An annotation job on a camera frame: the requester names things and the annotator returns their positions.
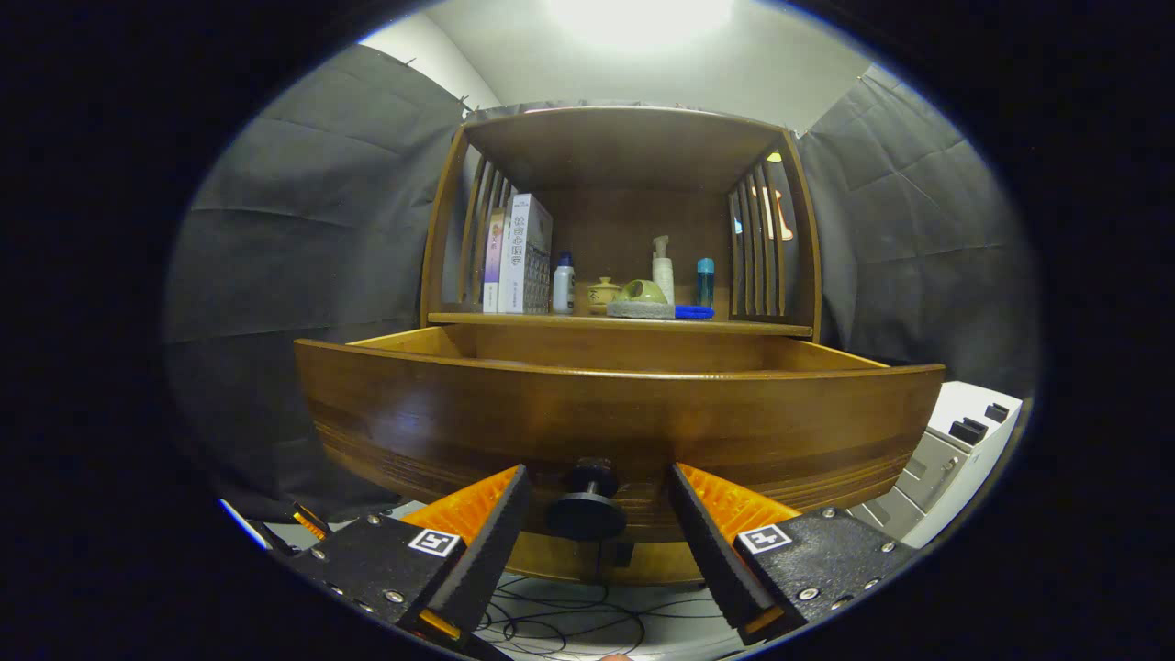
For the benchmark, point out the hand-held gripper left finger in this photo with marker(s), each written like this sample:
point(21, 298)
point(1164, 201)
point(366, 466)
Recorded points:
point(486, 551)

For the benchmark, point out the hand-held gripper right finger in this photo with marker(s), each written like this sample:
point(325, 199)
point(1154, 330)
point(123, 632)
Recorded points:
point(711, 551)

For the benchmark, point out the brown wooden drawer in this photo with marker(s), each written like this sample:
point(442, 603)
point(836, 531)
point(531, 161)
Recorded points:
point(643, 413)

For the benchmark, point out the wooden countertop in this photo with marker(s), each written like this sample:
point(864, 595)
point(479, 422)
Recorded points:
point(551, 321)

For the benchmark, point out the brown wooden cabinet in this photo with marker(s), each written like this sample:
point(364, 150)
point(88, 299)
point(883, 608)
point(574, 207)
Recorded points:
point(624, 147)

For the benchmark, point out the orange black device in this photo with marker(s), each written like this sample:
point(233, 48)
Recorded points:
point(310, 523)

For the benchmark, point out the blue folded cloth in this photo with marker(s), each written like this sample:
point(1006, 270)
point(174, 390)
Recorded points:
point(695, 312)

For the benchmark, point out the blue white object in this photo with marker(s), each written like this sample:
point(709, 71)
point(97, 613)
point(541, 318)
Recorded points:
point(243, 523)

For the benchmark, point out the blue translucent bottle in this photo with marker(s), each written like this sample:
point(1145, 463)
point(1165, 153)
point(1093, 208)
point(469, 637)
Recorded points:
point(705, 285)

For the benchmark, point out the white bottle blue cap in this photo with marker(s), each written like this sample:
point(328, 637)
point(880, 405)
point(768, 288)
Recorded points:
point(563, 289)

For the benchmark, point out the white plastic box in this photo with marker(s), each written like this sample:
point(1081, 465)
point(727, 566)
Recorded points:
point(955, 413)

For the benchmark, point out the yellow lidded teacup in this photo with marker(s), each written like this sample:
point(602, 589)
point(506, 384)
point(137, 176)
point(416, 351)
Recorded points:
point(601, 294)

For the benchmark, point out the white pump bottle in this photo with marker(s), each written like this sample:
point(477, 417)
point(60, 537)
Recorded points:
point(663, 275)

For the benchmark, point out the purple white book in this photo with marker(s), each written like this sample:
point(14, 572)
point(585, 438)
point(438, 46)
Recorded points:
point(493, 262)

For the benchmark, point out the white patterned book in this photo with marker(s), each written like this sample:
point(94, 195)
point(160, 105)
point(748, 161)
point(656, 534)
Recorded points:
point(528, 257)

